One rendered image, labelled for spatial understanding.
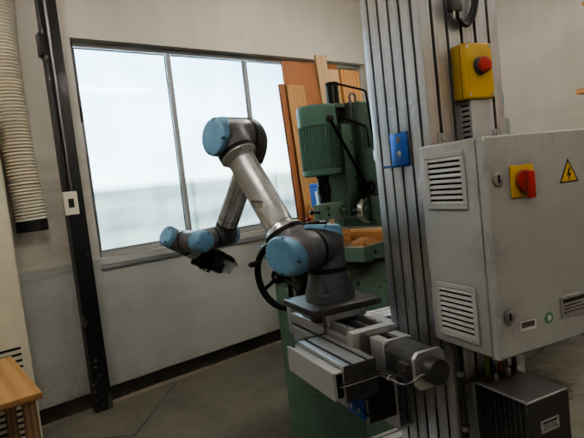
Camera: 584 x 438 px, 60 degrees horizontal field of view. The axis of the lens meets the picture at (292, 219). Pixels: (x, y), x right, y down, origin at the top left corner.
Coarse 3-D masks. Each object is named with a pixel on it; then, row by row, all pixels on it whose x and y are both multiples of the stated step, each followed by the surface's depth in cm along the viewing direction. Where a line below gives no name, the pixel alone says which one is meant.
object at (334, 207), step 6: (318, 204) 228; (324, 204) 224; (330, 204) 227; (336, 204) 230; (342, 204) 233; (318, 210) 227; (324, 210) 224; (330, 210) 227; (336, 210) 230; (318, 216) 227; (324, 216) 225; (330, 216) 227; (336, 216) 230
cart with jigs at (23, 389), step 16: (0, 368) 218; (16, 368) 216; (0, 384) 198; (16, 384) 196; (32, 384) 194; (0, 400) 181; (16, 400) 180; (32, 400) 183; (16, 416) 232; (32, 416) 185; (16, 432) 232; (32, 432) 185
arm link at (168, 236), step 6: (168, 228) 175; (174, 228) 175; (162, 234) 176; (168, 234) 174; (174, 234) 173; (162, 240) 174; (168, 240) 172; (174, 240) 173; (168, 246) 174; (174, 246) 174; (180, 252) 178; (186, 252) 179
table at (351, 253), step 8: (344, 248) 205; (352, 248) 202; (360, 248) 199; (368, 248) 201; (376, 248) 205; (264, 256) 238; (352, 256) 203; (360, 256) 200; (368, 256) 200; (376, 256) 204
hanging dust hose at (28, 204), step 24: (0, 0) 254; (0, 24) 253; (0, 48) 253; (0, 72) 253; (0, 96) 254; (0, 120) 255; (24, 120) 260; (24, 144) 259; (24, 168) 259; (24, 192) 259; (24, 216) 259
